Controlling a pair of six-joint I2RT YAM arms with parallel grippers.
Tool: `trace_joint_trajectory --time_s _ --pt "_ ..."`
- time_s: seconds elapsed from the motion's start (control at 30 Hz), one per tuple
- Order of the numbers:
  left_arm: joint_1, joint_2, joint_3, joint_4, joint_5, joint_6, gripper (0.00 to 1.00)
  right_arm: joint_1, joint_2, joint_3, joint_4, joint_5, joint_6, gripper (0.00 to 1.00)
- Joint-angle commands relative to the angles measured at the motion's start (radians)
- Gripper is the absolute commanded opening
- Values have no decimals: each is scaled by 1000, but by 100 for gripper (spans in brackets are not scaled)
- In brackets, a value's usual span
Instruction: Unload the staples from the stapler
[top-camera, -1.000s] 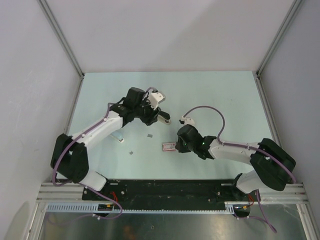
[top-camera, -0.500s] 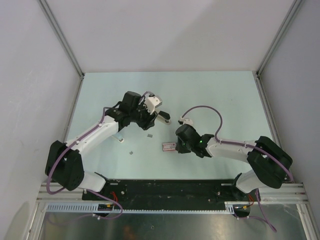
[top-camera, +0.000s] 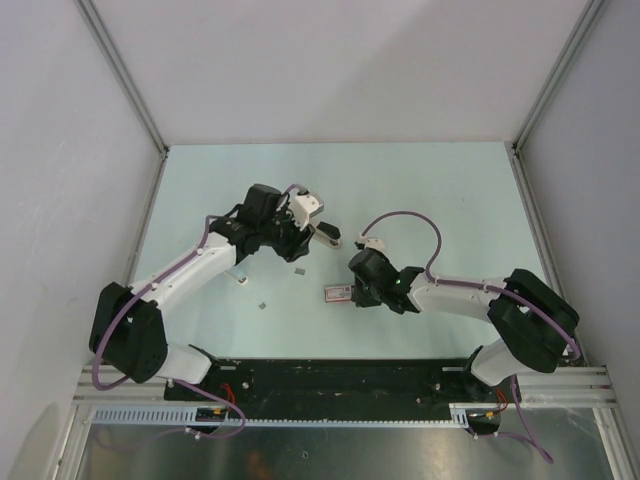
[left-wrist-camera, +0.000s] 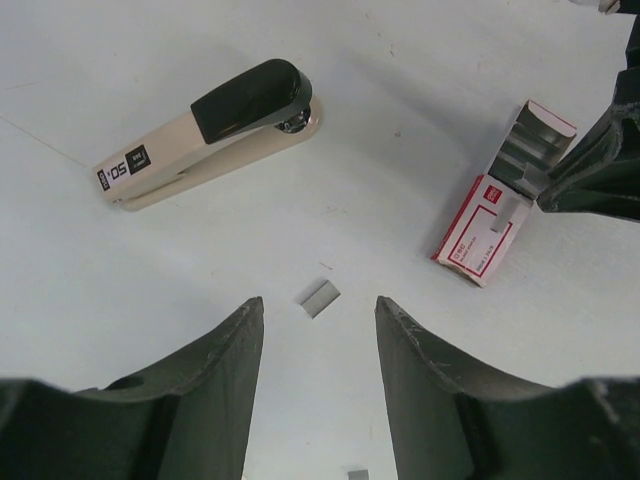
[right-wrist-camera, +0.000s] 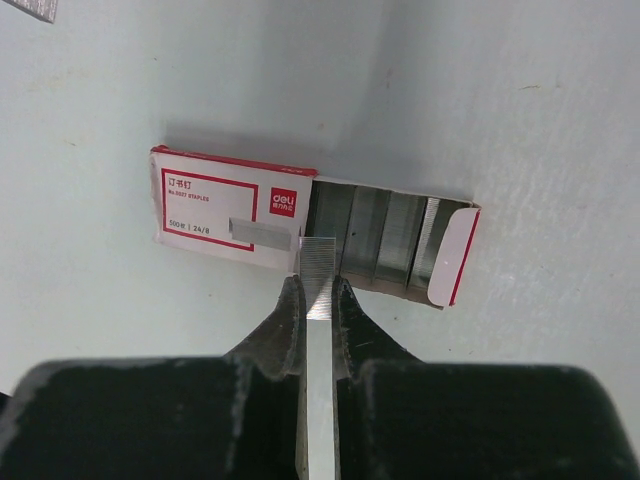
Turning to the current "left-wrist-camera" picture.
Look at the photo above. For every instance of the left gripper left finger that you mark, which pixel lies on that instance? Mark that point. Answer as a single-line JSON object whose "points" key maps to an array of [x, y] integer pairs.
{"points": [[186, 416]]}

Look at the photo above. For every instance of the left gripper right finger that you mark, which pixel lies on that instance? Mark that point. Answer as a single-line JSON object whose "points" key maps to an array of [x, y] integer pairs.
{"points": [[452, 416]]}

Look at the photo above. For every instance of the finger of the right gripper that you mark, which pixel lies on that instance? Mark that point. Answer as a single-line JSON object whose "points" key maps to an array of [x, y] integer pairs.
{"points": [[601, 174]]}

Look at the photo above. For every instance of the grey staple strip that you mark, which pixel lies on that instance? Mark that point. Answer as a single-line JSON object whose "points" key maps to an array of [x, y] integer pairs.
{"points": [[505, 214], [318, 297]]}

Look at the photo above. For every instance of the red white staple box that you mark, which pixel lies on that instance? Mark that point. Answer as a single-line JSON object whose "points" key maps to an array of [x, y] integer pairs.
{"points": [[503, 195]]}

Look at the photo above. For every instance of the beige black stapler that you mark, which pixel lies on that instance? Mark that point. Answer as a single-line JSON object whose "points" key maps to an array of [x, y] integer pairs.
{"points": [[258, 113]]}

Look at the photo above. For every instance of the small loose staple piece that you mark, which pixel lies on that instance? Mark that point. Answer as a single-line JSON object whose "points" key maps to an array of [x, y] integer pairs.
{"points": [[362, 474]]}

